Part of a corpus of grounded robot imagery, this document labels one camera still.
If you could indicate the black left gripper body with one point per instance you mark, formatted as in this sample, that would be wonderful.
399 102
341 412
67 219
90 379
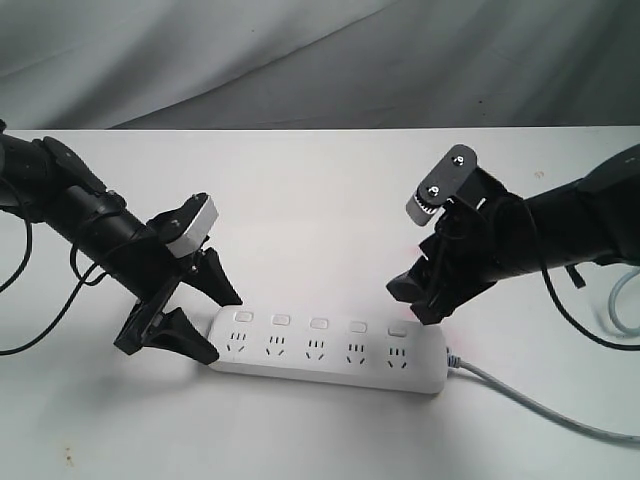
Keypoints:
147 268

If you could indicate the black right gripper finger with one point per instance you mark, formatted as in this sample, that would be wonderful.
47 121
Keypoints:
433 308
413 285

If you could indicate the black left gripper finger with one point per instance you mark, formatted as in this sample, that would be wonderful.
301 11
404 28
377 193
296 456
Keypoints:
174 332
209 277

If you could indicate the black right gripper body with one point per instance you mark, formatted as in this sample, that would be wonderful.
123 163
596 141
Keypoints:
462 256

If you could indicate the white five-socket power strip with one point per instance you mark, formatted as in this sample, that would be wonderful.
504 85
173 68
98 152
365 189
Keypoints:
383 354

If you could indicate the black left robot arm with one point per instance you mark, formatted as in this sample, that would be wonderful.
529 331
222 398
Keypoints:
44 181

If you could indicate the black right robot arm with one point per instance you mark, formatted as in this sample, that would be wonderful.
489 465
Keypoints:
592 219

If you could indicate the grey backdrop cloth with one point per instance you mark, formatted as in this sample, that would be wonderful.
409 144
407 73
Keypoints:
318 64

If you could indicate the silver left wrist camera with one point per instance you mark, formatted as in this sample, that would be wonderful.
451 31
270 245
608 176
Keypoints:
189 225

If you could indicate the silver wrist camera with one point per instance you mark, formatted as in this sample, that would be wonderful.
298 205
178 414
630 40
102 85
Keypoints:
458 178
189 225

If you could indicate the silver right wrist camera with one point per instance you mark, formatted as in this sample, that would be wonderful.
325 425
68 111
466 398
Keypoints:
458 178

